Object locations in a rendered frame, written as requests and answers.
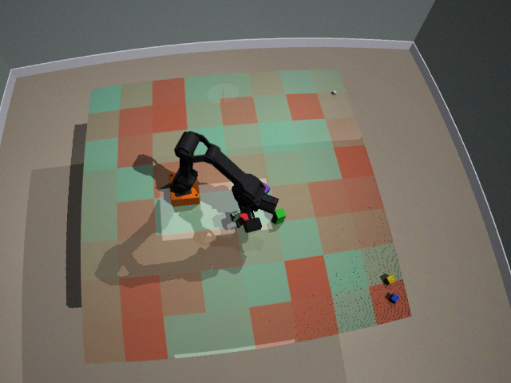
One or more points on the yellow block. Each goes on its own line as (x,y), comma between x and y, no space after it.
(389,279)

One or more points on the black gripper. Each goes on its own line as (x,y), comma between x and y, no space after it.
(253,224)

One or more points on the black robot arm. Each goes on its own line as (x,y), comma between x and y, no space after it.
(248,186)

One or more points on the blue block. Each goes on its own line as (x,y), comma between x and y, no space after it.
(393,298)

